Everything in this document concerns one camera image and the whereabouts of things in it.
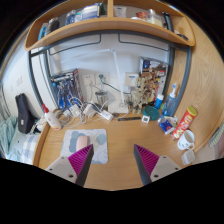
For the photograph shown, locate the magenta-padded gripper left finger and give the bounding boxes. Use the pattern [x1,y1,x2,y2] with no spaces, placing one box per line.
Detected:
[44,143,95,188]

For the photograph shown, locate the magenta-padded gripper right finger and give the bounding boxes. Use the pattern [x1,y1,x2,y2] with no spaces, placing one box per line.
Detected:
[133,143,183,187]

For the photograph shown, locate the pink computer mouse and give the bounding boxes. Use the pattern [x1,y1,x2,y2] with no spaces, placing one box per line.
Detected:
[75,134,92,154]

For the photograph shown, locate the grey cloud-print mouse pad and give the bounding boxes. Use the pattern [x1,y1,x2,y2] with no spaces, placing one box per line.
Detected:
[59,128,109,165]

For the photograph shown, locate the blue tissue pack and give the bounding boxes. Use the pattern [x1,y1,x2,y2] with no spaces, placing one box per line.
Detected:
[157,115,179,135]

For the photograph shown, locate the clear plastic cup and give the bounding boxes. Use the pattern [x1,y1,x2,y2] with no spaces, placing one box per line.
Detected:
[181,148,196,167]

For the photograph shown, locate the white mug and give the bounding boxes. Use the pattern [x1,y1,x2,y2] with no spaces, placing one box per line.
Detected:
[176,129,196,151]

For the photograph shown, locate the black ruler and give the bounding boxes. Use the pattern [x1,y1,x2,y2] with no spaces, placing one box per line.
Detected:
[117,116,142,122]

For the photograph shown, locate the teal round tin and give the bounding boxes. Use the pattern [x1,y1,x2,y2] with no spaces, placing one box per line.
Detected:
[143,105,161,122]

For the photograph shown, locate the white red-capped pump bottle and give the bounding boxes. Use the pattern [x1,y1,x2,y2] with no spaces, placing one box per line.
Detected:
[41,103,63,131]

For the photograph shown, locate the white charger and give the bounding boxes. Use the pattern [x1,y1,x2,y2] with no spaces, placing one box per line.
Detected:
[68,104,83,118]

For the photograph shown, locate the white power strip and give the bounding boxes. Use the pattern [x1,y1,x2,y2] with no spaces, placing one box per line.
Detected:
[96,108,115,122]

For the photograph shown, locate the red chips can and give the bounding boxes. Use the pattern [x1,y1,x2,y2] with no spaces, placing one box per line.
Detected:
[171,105,198,140]

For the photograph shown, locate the blue white-capped bottle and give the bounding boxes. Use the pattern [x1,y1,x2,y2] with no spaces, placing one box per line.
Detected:
[154,93,165,110]

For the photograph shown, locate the white desk lamp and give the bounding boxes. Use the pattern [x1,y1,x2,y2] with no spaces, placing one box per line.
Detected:
[66,48,131,114]

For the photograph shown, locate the blue spray bottle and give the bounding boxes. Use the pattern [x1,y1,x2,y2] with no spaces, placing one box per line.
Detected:
[163,82,179,118]

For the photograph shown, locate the wooden tree figure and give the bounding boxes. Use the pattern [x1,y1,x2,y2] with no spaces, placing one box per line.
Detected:
[131,78,148,114]

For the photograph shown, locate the steel cup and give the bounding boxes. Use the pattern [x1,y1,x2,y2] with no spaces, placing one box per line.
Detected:
[95,90,109,106]

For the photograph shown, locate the black bag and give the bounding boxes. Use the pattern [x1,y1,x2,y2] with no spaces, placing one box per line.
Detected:
[14,93,36,135]

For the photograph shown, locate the green bedding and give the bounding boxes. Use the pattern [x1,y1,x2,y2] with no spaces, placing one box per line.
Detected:
[0,116,41,166]

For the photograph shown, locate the robot model kit box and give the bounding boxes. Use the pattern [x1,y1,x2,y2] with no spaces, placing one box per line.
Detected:
[50,68,83,111]

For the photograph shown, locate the brown wooden model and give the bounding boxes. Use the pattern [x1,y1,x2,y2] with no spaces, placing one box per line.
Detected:
[143,71,162,104]

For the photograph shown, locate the wooden shelf unit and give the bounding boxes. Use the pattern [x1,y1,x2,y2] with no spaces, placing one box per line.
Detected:
[23,0,196,53]

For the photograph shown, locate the white wall socket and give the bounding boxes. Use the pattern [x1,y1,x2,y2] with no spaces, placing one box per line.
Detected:
[81,73,96,88]
[95,72,110,86]

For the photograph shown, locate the grey metal frame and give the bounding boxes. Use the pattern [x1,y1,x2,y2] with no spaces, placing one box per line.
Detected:
[28,29,193,116]

